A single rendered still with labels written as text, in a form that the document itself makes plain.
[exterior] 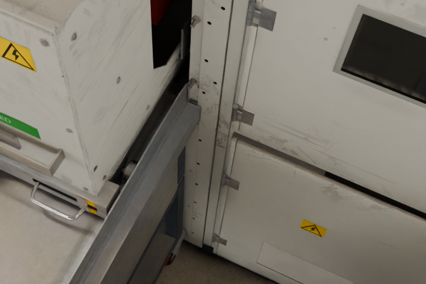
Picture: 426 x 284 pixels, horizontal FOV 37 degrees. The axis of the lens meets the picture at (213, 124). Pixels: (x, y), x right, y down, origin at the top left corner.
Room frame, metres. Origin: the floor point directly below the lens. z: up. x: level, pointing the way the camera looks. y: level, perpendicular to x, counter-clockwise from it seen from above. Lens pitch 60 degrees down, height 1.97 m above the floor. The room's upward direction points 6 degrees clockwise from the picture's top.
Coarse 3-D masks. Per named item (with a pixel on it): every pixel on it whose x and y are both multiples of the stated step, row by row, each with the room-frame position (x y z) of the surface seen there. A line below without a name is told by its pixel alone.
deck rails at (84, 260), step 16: (176, 96) 0.71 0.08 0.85; (160, 112) 0.67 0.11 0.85; (176, 112) 0.66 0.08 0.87; (160, 128) 0.60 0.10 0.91; (144, 144) 0.59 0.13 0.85; (160, 144) 0.60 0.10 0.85; (144, 160) 0.53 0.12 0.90; (144, 176) 0.52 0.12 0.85; (128, 192) 0.47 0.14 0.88; (112, 208) 0.42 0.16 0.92; (96, 224) 0.41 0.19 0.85; (112, 224) 0.41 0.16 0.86; (96, 240) 0.37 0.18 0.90; (80, 256) 0.35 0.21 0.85; (96, 256) 0.35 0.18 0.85; (80, 272) 0.31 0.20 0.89
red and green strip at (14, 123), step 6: (0, 114) 0.49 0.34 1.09; (0, 120) 0.49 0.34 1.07; (6, 120) 0.49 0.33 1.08; (12, 120) 0.48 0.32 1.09; (18, 120) 0.48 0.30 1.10; (12, 126) 0.48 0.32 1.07; (18, 126) 0.48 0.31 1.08; (24, 126) 0.47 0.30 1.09; (30, 126) 0.47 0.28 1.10; (30, 132) 0.47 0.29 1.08; (36, 132) 0.47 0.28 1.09
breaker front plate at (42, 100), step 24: (0, 24) 0.47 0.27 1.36; (24, 24) 0.45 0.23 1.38; (48, 48) 0.44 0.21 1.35; (0, 72) 0.48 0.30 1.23; (24, 72) 0.46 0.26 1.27; (48, 72) 0.45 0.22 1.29; (0, 96) 0.48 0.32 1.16; (24, 96) 0.47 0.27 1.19; (48, 96) 0.45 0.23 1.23; (24, 120) 0.47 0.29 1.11; (48, 120) 0.46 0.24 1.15; (72, 120) 0.44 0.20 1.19; (24, 144) 0.48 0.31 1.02; (48, 144) 0.46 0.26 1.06; (72, 144) 0.45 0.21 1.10; (72, 168) 0.45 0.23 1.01
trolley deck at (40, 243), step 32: (192, 128) 0.66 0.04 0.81; (128, 160) 0.56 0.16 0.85; (160, 160) 0.56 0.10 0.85; (0, 192) 0.46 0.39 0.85; (0, 224) 0.40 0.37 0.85; (32, 224) 0.40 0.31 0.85; (64, 224) 0.41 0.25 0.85; (128, 224) 0.42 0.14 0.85; (0, 256) 0.34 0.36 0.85; (32, 256) 0.34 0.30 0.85; (64, 256) 0.35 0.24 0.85
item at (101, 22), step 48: (0, 0) 0.47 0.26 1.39; (48, 0) 0.48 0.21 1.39; (96, 0) 0.52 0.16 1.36; (144, 0) 0.63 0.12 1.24; (96, 48) 0.50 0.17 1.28; (144, 48) 0.62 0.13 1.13; (96, 96) 0.49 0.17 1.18; (144, 96) 0.61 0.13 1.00; (96, 144) 0.47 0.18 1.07; (96, 192) 0.44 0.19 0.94
